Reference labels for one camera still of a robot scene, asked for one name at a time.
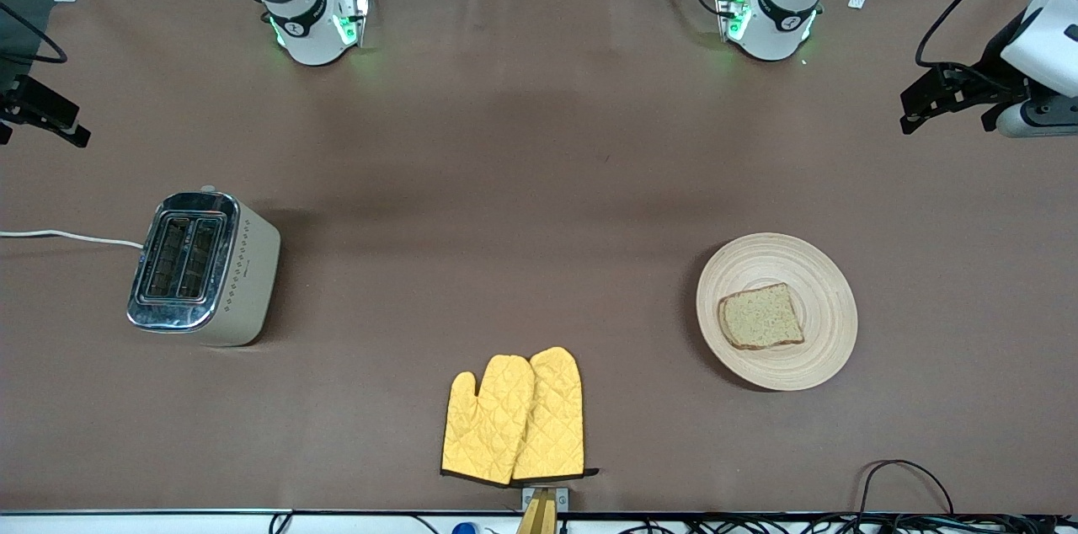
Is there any beige and chrome toaster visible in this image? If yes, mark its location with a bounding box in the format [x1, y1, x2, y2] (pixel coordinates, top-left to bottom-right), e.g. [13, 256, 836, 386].
[126, 184, 281, 348]

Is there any black cable bundle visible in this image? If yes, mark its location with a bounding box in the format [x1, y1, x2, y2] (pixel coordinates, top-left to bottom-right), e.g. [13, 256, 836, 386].
[623, 514, 1078, 534]

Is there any white toaster power cord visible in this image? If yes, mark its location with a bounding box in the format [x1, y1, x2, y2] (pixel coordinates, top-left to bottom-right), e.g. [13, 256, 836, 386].
[0, 228, 146, 251]

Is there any brown table cover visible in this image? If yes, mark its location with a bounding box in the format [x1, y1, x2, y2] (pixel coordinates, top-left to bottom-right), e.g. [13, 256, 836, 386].
[0, 0, 1078, 515]

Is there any black looped cable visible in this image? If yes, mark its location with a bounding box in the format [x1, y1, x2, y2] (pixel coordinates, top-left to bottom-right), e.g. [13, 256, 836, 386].
[857, 459, 957, 518]

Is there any round light wooden plate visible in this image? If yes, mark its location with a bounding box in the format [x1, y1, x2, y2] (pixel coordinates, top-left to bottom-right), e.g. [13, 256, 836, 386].
[696, 232, 859, 392]

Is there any small metal bracket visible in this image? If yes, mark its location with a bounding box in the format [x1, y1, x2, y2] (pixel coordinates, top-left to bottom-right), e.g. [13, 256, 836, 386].
[521, 486, 570, 511]

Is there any brown bread slice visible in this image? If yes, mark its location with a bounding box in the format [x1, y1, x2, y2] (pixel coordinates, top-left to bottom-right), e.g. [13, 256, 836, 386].
[718, 282, 805, 351]

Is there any light wooden strip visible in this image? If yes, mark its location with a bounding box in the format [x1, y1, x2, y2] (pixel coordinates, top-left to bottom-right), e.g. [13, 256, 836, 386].
[515, 490, 558, 534]

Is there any yellow quilted oven mitt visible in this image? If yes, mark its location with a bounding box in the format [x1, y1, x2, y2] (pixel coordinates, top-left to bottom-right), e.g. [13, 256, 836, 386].
[512, 346, 599, 482]
[440, 355, 536, 486]

